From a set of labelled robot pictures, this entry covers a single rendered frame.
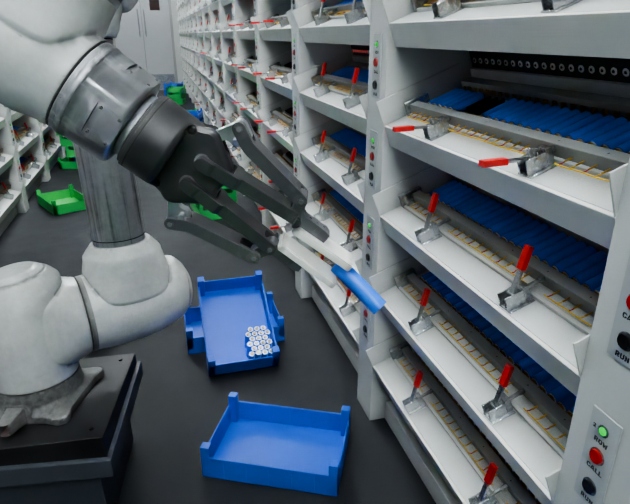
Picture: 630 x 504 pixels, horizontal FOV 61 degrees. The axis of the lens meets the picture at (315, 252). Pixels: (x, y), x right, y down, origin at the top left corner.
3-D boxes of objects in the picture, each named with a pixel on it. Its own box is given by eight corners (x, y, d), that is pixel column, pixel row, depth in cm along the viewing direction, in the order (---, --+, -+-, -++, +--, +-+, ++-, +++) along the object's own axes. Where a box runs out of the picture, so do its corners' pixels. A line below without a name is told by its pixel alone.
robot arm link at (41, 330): (-12, 369, 108) (-42, 266, 100) (83, 341, 117) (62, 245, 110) (-7, 407, 95) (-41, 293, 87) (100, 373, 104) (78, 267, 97)
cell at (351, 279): (387, 301, 53) (342, 254, 54) (374, 313, 53) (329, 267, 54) (385, 302, 55) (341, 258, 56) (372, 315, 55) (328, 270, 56)
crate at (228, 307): (278, 365, 158) (280, 351, 152) (208, 376, 153) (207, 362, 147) (260, 285, 176) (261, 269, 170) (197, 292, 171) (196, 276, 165)
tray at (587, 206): (620, 255, 56) (609, 173, 51) (390, 146, 110) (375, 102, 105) (779, 172, 57) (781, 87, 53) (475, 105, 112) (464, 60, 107)
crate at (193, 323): (188, 354, 163) (185, 331, 160) (184, 322, 181) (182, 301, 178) (284, 340, 170) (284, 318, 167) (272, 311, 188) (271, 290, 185)
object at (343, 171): (370, 220, 125) (350, 167, 119) (304, 164, 179) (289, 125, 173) (446, 183, 127) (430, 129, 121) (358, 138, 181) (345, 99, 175)
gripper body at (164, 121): (99, 174, 47) (189, 235, 49) (148, 96, 43) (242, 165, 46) (128, 149, 53) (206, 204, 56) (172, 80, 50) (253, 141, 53)
